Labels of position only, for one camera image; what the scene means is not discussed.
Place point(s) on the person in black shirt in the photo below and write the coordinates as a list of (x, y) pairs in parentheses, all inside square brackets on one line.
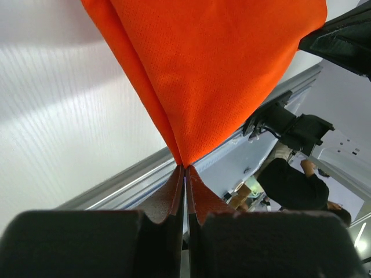
[(298, 190)]

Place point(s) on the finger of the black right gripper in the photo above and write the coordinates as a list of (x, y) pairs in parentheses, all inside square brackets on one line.
[(344, 41)]

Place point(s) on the orange t shirt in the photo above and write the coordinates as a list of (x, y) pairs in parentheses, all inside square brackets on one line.
[(201, 68)]

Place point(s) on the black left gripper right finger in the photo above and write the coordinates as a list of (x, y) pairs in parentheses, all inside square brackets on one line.
[(228, 243)]

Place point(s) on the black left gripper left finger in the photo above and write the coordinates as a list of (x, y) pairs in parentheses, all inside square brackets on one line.
[(144, 242)]

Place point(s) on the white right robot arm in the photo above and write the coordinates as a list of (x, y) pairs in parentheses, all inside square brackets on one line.
[(300, 133)]

